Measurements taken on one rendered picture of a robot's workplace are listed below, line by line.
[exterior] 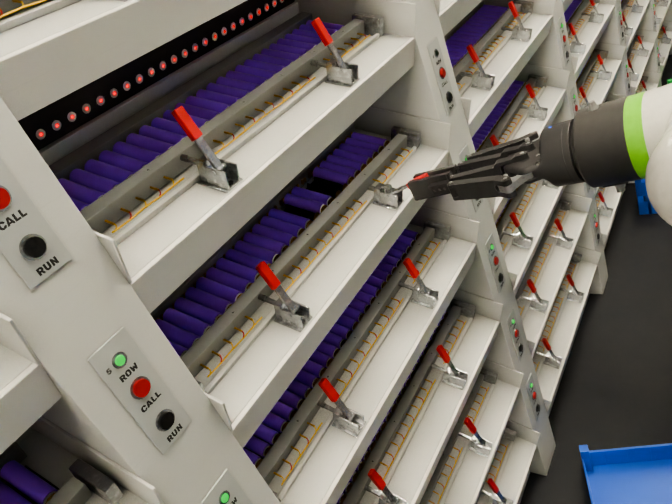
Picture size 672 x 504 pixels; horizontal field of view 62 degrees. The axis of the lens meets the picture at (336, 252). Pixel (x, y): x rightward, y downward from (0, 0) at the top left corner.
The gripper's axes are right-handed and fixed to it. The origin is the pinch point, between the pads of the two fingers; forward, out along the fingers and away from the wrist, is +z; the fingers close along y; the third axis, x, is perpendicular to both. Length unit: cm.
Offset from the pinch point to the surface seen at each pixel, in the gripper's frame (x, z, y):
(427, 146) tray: -1.0, 10.0, 17.4
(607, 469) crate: -94, 7, 23
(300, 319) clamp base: -0.7, 6.5, -27.7
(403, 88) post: 9.8, 9.8, 18.0
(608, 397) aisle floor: -94, 11, 46
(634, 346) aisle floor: -95, 8, 66
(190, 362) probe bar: 3.3, 12.6, -38.9
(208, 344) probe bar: 3.2, 12.5, -36.0
